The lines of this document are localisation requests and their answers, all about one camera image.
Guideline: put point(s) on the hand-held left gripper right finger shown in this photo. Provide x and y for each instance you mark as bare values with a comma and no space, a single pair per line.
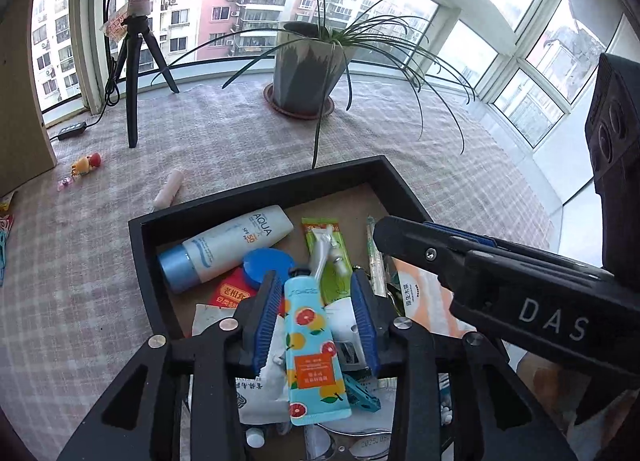
362,321

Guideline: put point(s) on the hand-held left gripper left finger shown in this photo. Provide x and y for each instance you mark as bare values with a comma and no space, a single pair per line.
267,321

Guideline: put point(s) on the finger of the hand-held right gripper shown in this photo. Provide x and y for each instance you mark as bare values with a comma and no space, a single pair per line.
460,233
415,246

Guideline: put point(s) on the grapefruit print hand cream tube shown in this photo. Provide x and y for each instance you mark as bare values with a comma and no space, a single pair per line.
310,341

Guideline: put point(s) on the black tray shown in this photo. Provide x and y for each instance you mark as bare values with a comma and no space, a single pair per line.
210,206

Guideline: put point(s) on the pink checked cloth desktop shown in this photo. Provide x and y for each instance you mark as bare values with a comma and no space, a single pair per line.
75,291

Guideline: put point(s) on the clear slim tube packet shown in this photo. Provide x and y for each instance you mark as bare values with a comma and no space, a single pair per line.
375,256

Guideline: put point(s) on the red packet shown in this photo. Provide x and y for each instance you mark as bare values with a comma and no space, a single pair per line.
230,293

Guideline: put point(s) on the green razor packet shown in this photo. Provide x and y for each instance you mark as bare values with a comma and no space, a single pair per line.
332,281

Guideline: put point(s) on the blue round lid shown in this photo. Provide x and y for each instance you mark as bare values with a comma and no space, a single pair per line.
267,263

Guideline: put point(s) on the small white sachet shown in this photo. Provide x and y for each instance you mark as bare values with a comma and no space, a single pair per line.
207,318

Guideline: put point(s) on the white printed paper packet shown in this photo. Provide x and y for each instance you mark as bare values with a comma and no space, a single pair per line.
270,391

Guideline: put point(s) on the blue plastic clip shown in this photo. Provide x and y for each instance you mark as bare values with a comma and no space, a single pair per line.
362,393

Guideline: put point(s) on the white sunscreen bottle blue cap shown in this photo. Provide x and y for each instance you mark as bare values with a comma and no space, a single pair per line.
230,246

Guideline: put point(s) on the small white cap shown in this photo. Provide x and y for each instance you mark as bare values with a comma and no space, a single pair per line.
255,438

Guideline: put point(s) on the clear plastic package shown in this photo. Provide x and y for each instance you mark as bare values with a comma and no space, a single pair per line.
350,438

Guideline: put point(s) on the pink lip balm tube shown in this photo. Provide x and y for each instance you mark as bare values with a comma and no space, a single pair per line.
168,188

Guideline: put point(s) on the brown pot saucer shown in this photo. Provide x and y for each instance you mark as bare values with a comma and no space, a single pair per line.
272,101

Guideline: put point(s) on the grey plant pot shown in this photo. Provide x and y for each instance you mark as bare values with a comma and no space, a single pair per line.
305,71

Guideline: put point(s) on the green long-leaf plant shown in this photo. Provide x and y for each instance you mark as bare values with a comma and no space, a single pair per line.
380,28

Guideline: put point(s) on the orange and white snack packet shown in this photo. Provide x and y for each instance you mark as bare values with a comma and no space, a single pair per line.
6,216

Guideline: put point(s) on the pink apartment building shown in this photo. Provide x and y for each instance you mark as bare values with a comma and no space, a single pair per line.
215,1

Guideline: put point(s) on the pink paper tag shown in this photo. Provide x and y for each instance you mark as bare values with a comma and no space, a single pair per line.
116,26

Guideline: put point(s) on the cardboard board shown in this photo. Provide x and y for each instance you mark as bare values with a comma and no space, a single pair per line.
22,91

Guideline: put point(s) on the white window frame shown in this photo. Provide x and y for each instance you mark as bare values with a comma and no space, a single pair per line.
495,36

